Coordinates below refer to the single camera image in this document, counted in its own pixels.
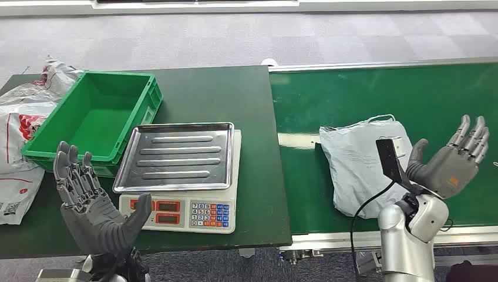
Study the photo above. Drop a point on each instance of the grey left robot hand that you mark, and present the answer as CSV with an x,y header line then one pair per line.
x,y
93,218

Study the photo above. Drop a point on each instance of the black object on floor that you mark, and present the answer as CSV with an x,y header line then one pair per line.
x,y
470,272

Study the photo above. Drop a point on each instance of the white table foot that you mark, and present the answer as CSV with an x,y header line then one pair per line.
x,y
246,253

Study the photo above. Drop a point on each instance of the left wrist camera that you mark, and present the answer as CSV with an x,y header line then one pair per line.
x,y
62,275

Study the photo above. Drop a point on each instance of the grey plastic mailer package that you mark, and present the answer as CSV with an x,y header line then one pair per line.
x,y
358,167

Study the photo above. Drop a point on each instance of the green plastic crate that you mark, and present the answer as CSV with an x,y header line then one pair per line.
x,y
97,116

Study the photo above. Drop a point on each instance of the dark green table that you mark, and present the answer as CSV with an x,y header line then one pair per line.
x,y
218,97

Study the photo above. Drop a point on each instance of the white electronic scale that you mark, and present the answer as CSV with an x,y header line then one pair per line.
x,y
210,214

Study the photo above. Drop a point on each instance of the green conveyor belt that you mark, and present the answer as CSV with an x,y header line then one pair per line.
x,y
389,97

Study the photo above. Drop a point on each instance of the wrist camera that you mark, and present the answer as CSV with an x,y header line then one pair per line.
x,y
389,159
62,275

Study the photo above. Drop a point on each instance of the metal conveyor frame bracket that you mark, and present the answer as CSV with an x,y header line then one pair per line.
x,y
299,255

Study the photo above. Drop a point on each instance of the crumpled white plastic bag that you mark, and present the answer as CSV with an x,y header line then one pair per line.
x,y
50,81

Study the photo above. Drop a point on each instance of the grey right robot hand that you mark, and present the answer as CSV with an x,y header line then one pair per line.
x,y
447,171

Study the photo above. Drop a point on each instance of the white conveyor roller cap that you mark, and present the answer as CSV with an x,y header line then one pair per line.
x,y
269,62

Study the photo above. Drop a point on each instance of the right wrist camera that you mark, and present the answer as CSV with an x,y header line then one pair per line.
x,y
389,159

